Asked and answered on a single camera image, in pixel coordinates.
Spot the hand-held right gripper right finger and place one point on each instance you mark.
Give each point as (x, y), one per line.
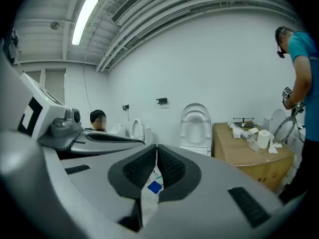
(211, 195)

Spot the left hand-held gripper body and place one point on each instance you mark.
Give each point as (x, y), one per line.
(49, 113)

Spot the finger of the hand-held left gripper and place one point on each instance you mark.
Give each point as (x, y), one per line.
(117, 135)
(99, 148)

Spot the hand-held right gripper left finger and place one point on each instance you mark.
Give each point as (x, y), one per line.
(99, 195)

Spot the raised white toilet seat lid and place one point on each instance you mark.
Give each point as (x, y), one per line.
(195, 106)

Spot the white toilet paper roll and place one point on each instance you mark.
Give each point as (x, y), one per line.
(263, 141)

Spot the large brown cardboard box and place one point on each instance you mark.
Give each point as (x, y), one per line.
(239, 155)

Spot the blue square sponge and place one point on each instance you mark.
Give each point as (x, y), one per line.
(155, 187)

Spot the small white box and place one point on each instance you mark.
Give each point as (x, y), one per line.
(236, 134)

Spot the clear plastic cup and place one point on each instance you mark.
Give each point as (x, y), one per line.
(254, 144)

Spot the white plastic pipe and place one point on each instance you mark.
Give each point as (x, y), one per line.
(235, 127)

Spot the white paper strips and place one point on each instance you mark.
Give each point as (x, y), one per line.
(272, 149)

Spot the black metal stand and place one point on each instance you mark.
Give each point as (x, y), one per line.
(243, 124)

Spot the round smoke detector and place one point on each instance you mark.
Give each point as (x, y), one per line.
(55, 25)

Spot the long ceiling light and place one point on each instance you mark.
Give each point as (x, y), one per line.
(83, 21)

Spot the white ceiling pipes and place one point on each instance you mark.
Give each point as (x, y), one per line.
(174, 16)

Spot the black wall bracket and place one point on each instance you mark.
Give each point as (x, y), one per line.
(162, 101)
(125, 107)

